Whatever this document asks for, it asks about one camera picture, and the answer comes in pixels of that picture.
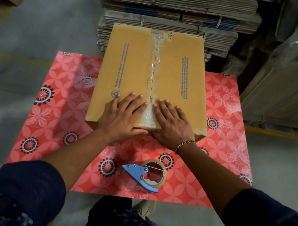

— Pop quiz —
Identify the dark blue floral garment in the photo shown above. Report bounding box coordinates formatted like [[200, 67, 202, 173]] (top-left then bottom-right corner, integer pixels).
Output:
[[0, 144, 298, 226]]

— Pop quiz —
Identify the clear packing tape roll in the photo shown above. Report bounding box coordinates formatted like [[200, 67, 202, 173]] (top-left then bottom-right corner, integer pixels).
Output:
[[138, 157, 170, 189]]

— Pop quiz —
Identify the person's right forearm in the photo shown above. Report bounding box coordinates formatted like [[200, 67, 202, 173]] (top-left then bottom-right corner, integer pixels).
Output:
[[168, 140, 259, 224]]

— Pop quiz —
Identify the taped brown cardboard box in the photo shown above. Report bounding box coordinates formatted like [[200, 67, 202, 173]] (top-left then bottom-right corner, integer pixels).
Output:
[[83, 18, 224, 150]]

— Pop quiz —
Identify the person's right hand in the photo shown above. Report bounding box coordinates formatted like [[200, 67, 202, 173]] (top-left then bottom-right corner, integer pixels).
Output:
[[145, 98, 202, 154]]

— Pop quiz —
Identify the stack of flattened cardboard boxes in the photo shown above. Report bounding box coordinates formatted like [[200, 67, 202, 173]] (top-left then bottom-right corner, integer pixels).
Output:
[[83, 0, 276, 81]]

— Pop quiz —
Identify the gold chain bracelet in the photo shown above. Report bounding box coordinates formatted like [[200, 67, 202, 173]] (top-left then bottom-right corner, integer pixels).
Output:
[[174, 138, 196, 158]]

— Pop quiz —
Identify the blue tape dispenser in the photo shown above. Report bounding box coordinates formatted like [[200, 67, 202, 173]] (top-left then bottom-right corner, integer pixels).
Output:
[[118, 162, 163, 194]]

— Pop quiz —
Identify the plastic wrapped cardboard pallet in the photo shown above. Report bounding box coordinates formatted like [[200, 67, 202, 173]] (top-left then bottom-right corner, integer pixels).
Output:
[[213, 0, 298, 136]]

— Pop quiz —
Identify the red floral table cover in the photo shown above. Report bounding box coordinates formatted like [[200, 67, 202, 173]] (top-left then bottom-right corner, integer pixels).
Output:
[[2, 38, 271, 223]]

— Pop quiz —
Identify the person's left hand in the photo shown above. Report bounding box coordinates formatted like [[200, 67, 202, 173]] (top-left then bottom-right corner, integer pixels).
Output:
[[95, 88, 155, 149]]

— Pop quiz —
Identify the person's left forearm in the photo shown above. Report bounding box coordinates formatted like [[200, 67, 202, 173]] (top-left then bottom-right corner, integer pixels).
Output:
[[35, 119, 115, 199]]

